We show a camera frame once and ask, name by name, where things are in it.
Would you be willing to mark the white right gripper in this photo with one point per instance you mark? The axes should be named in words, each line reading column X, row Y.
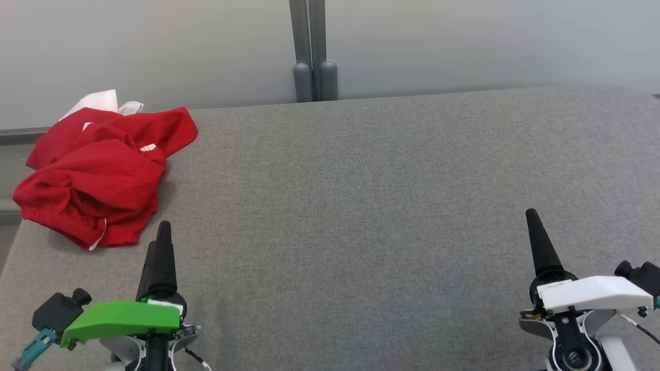
column 593, row 293

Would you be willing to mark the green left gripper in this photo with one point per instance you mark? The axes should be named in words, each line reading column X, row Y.
column 124, row 317

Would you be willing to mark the red shorts with white stripes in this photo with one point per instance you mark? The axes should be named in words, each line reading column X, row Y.
column 93, row 190

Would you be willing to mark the red shirt with white sleeves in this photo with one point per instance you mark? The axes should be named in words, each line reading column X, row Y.
column 170, row 129

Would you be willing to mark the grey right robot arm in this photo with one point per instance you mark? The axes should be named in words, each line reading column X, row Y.
column 616, row 355

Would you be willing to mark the light grey horizontal tube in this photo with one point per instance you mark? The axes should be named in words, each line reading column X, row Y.
column 7, row 208

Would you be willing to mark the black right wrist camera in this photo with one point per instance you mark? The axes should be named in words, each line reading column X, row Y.
column 644, row 278

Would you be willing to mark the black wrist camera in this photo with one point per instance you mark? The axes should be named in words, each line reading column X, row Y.
column 56, row 312
column 644, row 278

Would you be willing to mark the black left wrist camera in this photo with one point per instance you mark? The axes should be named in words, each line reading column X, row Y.
column 56, row 312

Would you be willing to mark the dark grey horizontal rail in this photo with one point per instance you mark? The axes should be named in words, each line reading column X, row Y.
column 20, row 135

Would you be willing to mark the grey upright post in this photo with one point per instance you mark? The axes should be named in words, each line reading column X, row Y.
column 301, row 51
column 325, row 51

